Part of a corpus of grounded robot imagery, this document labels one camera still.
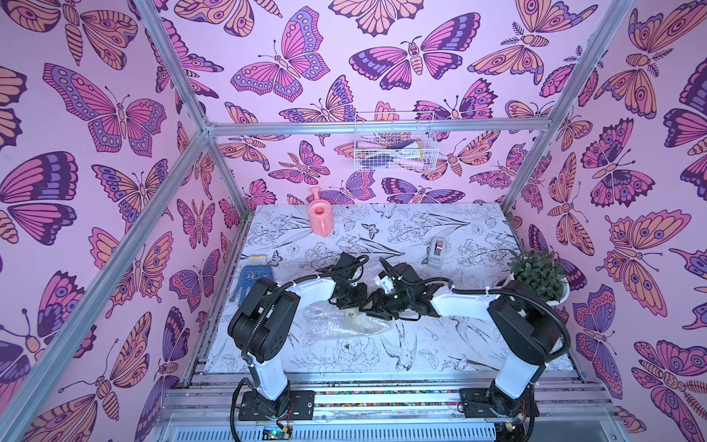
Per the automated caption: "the clear bubble wrap sheet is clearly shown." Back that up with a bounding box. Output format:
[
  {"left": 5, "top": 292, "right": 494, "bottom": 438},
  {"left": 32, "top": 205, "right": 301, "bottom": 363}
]
[{"left": 296, "top": 301, "right": 394, "bottom": 340}]

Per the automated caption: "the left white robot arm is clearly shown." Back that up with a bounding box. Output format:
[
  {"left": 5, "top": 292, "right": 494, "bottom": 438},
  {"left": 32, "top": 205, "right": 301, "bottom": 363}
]
[{"left": 228, "top": 274, "right": 367, "bottom": 401}]

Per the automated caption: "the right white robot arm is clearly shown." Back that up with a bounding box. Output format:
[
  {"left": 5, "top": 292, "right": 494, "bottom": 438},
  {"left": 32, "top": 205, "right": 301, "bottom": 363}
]
[{"left": 360, "top": 276, "right": 571, "bottom": 401}]

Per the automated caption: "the tape dispenser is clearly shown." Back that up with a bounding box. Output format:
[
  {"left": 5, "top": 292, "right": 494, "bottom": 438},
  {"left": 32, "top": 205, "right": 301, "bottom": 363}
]
[{"left": 426, "top": 237, "right": 447, "bottom": 270}]

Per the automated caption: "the pink plastic watering can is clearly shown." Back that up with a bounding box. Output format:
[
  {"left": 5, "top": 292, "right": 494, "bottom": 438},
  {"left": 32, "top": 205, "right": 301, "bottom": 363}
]
[{"left": 307, "top": 187, "right": 334, "bottom": 238}]

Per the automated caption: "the blue dotted work glove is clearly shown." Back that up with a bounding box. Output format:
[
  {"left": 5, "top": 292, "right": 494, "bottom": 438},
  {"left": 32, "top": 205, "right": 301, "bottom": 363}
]
[{"left": 228, "top": 254, "right": 274, "bottom": 305}]

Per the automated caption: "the green potted plant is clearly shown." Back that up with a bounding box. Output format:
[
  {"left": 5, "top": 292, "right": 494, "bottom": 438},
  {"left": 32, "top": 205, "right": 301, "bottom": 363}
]
[{"left": 506, "top": 250, "right": 570, "bottom": 306}]

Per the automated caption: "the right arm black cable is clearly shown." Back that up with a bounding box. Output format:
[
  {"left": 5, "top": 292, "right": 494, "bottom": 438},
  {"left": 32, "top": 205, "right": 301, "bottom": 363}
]
[{"left": 377, "top": 256, "right": 571, "bottom": 366}]

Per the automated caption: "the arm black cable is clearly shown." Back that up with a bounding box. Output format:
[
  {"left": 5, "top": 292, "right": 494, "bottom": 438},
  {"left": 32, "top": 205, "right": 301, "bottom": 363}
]
[
  {"left": 377, "top": 256, "right": 571, "bottom": 366},
  {"left": 228, "top": 253, "right": 371, "bottom": 442}
]

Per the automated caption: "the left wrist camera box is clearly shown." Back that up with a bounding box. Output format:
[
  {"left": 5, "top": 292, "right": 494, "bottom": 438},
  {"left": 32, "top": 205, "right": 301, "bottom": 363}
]
[{"left": 331, "top": 252, "right": 359, "bottom": 280}]

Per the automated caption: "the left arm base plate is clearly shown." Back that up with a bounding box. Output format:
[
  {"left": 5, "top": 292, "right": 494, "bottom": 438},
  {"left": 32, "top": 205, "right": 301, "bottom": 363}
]
[{"left": 238, "top": 390, "right": 316, "bottom": 422}]

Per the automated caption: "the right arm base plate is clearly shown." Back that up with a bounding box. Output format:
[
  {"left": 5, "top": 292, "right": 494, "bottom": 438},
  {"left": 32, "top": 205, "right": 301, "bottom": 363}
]
[{"left": 458, "top": 385, "right": 541, "bottom": 421}]

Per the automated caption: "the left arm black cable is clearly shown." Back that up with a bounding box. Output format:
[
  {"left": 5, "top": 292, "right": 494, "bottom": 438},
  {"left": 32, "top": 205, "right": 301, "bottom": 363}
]
[{"left": 228, "top": 253, "right": 371, "bottom": 442}]

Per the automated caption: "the white wire wall basket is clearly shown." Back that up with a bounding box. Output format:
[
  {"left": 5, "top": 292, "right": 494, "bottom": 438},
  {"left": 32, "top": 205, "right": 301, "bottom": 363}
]
[{"left": 352, "top": 110, "right": 439, "bottom": 173}]

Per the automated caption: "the aluminium frame post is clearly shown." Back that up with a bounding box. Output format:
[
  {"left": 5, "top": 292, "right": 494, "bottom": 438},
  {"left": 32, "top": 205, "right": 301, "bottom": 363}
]
[{"left": 134, "top": 0, "right": 249, "bottom": 217}]

